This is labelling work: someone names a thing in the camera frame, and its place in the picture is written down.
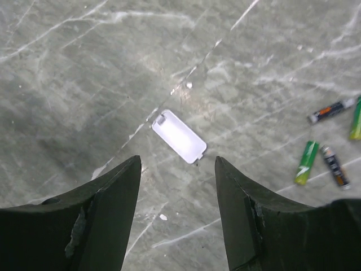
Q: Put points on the dark battery upper centre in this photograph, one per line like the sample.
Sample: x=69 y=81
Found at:
x=331 y=110

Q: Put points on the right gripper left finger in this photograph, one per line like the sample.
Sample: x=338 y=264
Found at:
x=87 y=228

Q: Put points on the white battery cover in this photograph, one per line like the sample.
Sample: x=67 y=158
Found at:
x=181 y=138

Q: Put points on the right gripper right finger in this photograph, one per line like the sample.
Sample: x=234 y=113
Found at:
x=263 y=230

